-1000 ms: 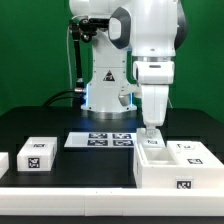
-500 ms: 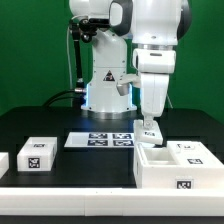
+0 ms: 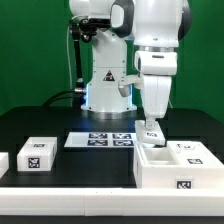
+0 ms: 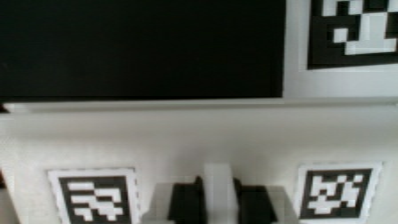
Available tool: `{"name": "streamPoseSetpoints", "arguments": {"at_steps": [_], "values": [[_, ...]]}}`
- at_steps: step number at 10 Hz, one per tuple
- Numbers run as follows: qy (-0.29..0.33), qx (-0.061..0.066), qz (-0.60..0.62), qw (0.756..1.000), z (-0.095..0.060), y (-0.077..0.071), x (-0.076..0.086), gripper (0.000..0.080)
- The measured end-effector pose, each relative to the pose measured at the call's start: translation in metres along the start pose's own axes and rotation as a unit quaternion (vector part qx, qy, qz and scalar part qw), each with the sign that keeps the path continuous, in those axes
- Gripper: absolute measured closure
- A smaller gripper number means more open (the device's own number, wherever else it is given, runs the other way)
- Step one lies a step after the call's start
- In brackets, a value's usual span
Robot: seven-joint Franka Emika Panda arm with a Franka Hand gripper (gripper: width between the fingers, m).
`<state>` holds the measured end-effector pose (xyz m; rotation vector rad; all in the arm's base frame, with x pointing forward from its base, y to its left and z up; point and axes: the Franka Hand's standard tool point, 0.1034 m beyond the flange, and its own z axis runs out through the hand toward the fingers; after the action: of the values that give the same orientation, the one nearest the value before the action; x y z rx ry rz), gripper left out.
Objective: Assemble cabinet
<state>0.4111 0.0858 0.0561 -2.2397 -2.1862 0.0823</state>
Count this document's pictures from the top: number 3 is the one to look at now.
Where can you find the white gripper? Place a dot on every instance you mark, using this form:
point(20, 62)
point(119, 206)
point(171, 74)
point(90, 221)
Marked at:
point(156, 70)

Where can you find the white cabinet door panel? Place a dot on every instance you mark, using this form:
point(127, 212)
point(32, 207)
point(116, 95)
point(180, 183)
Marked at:
point(192, 153)
point(144, 135)

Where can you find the white cabinet body box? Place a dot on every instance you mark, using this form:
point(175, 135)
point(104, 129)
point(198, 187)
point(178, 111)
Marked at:
point(154, 167)

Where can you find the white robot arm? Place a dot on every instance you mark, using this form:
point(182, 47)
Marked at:
point(134, 44)

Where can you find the small white box with marker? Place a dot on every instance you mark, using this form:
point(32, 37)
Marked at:
point(37, 154)

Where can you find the white block at left edge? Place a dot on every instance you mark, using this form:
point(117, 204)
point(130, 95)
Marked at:
point(4, 163)

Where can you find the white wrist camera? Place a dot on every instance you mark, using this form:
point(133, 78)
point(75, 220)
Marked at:
point(125, 83)

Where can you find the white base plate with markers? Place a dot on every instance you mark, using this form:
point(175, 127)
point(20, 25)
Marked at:
point(100, 139)

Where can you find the black camera on stand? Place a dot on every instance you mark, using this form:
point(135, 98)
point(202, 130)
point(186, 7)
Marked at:
point(100, 22)

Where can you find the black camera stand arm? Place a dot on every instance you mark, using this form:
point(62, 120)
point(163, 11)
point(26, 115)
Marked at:
point(79, 50)

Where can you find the white front rail fence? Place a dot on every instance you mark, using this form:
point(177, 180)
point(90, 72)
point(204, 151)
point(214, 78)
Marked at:
point(110, 202)

